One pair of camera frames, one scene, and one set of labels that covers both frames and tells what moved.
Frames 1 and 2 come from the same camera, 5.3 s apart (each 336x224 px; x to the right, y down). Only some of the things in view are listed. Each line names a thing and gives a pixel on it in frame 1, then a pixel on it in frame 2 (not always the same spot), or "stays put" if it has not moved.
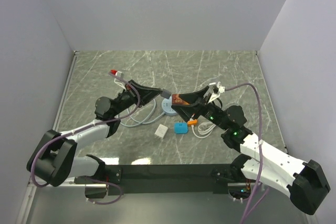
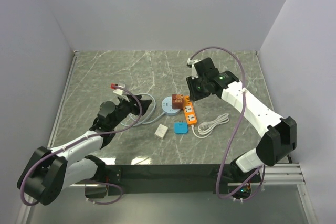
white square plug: [161, 131] stays put
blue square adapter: [180, 128] stays put
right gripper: [198, 105] -> [194, 95]
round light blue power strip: [166, 107] stays put
